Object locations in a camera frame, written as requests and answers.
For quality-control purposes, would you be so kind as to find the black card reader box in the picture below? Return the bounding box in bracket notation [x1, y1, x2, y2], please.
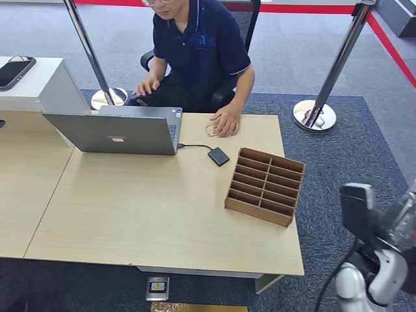
[207, 146, 230, 168]

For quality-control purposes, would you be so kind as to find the dark wrist camera box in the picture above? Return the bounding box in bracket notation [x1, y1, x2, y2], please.
[339, 182, 377, 243]

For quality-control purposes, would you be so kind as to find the black tablet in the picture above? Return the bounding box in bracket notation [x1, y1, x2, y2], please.
[0, 55, 37, 92]

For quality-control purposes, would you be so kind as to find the black usb cable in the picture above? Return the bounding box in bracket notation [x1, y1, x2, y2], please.
[176, 142, 214, 153]

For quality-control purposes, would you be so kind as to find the brown wooden card holder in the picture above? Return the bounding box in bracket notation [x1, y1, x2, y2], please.
[223, 147, 306, 229]

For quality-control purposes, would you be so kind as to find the person's left hand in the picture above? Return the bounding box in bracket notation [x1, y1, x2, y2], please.
[209, 103, 242, 139]

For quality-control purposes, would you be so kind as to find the grey laptop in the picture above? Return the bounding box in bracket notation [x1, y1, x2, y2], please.
[42, 105, 183, 157]

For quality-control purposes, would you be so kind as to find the white box stand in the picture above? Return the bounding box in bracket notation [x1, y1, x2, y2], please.
[0, 56, 92, 116]

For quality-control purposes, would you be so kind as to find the chrome stanchion post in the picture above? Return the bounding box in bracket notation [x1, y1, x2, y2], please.
[63, 0, 130, 112]
[292, 0, 377, 133]

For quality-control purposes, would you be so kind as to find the gold floor mat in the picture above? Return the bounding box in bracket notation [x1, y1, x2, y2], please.
[149, 302, 250, 312]

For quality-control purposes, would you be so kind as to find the person's right hand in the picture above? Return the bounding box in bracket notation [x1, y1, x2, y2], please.
[132, 72, 161, 98]

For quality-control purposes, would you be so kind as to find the silver floor socket box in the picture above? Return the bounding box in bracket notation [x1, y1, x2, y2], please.
[145, 276, 171, 302]

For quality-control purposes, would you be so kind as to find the black office chair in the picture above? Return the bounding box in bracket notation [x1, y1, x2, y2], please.
[140, 0, 262, 114]

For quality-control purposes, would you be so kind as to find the red barrier belt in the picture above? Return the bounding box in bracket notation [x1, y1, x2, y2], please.
[365, 10, 416, 90]
[73, 0, 356, 15]

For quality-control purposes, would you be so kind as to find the person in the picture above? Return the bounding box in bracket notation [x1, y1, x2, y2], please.
[131, 0, 256, 139]

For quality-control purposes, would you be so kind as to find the dark grey platform step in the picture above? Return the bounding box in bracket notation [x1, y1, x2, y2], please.
[373, 0, 416, 39]

